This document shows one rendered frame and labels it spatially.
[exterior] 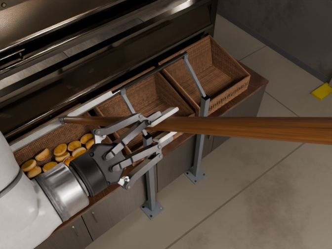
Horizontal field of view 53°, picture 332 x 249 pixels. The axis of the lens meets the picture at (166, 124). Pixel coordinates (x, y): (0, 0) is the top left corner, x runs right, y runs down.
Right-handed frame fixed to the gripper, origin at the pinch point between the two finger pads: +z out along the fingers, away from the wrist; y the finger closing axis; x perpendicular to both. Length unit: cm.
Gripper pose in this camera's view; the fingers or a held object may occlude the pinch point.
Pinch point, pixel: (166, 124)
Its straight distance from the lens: 67.3
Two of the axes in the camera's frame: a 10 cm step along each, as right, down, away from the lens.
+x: 4.9, 0.2, -8.7
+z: 7.6, -4.9, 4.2
